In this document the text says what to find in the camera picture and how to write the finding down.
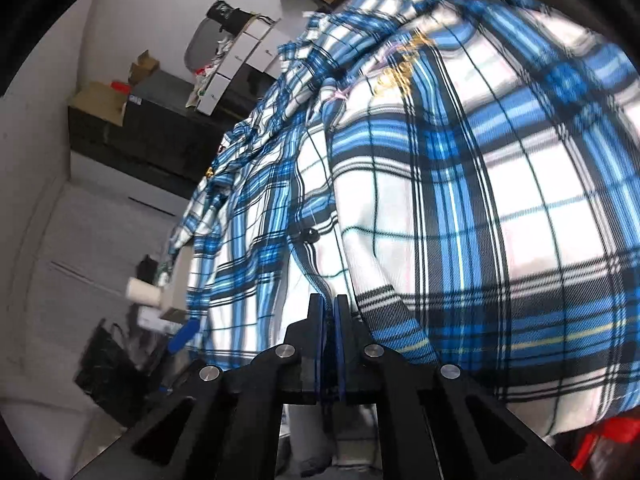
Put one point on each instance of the grey oval panel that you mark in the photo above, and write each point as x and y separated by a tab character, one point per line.
200	42

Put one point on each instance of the black bag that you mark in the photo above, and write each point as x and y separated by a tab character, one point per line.
147	267

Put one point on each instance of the dark grey cabinet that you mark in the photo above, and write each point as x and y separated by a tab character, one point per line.
175	95

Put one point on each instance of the white tumbler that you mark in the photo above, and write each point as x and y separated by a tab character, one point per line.
145	291

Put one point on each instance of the blue plaid shirt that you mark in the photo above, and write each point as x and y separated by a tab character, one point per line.
450	185

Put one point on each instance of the small open cardboard box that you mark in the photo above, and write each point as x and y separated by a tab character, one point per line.
144	67

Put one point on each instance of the white box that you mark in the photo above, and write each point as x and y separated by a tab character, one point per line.
150	317

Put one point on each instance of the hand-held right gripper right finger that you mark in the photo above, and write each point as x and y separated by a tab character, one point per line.
345	355

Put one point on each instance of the pile of desk clutter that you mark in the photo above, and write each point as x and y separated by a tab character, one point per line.
207	75

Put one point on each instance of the black wardrobe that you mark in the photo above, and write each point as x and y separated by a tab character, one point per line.
135	145

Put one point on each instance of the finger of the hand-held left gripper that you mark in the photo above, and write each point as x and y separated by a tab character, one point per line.
182	338

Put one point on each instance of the large flat cardboard box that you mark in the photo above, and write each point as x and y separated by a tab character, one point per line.
97	102

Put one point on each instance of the red plastic stool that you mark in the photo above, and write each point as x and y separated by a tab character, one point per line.
615	435

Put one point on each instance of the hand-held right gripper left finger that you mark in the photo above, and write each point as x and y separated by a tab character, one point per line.
312	350

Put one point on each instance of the white desk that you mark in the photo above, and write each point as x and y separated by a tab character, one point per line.
250	50

